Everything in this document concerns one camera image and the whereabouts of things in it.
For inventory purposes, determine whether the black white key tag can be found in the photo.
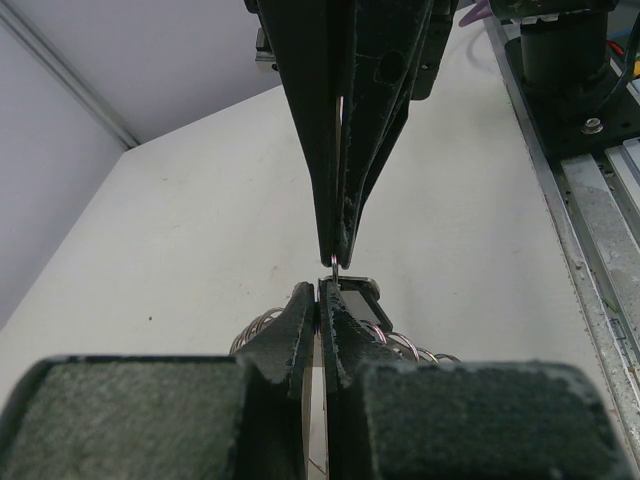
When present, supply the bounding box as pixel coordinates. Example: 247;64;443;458
338;276;393;333

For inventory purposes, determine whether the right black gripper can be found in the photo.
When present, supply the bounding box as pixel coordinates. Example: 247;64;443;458
255;0;458;265

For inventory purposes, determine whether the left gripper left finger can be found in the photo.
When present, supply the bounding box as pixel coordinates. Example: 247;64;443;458
1;282;314;479

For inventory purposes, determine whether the aluminium mounting rail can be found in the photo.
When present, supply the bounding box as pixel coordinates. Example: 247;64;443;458
482;19;640;431

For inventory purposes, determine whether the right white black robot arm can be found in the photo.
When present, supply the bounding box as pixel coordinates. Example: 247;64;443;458
246;1;639;267

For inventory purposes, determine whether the metal disc with key rings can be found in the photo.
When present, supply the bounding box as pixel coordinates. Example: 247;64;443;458
229;307;461;364

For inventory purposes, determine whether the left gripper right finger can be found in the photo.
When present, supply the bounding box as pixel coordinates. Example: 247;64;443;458
319;281;635;479

